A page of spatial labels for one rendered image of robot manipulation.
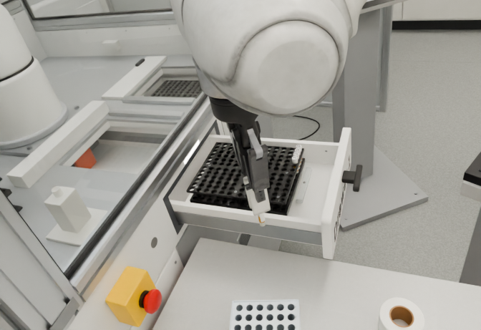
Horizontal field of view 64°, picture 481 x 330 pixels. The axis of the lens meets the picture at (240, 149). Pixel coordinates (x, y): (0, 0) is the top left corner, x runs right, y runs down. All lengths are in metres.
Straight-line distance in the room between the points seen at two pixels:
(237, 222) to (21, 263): 0.40
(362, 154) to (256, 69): 1.75
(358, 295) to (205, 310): 0.30
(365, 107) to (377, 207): 0.48
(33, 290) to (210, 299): 0.36
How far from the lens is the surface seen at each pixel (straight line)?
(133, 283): 0.72
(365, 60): 1.72
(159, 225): 0.81
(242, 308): 0.78
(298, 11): 0.26
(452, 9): 3.73
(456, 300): 0.83
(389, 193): 2.03
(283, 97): 0.27
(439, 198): 2.10
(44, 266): 0.61
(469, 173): 1.04
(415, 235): 1.91
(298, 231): 0.76
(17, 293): 0.60
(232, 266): 0.87
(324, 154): 0.93
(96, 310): 0.72
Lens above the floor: 1.45
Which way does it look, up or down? 36 degrees down
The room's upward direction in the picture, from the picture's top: 12 degrees counter-clockwise
